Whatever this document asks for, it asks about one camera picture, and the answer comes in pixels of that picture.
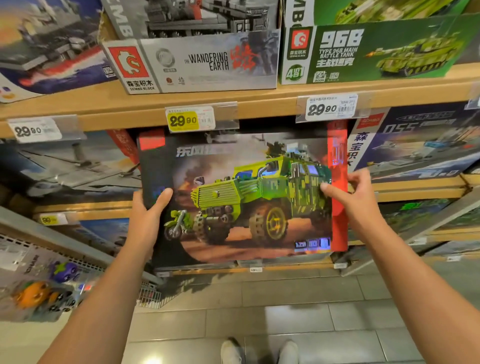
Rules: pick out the row of grey vehicle boxes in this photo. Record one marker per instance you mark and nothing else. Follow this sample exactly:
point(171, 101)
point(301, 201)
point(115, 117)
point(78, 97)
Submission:
point(187, 15)

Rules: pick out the wooden shelf unit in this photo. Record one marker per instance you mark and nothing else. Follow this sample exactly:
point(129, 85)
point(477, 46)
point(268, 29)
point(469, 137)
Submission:
point(255, 94)

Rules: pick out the green armoured truck box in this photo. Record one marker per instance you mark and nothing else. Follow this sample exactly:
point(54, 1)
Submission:
point(247, 195)

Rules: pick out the person's left forearm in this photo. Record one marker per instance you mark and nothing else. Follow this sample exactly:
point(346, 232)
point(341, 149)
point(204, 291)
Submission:
point(97, 315)

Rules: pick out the row of green tank boxes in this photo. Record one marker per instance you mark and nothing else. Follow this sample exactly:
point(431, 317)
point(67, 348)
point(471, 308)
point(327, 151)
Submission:
point(390, 9)

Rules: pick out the person's right hand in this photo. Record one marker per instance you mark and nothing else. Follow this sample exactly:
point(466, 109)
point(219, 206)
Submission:
point(356, 202)

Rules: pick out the green display carton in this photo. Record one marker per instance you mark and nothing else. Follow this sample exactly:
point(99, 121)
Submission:
point(375, 52)

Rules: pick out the person's left hand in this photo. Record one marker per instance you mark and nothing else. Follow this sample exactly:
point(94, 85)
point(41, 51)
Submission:
point(146, 225)

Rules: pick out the grey display carton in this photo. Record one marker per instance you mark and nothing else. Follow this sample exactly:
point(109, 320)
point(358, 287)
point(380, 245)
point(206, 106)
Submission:
point(195, 64)

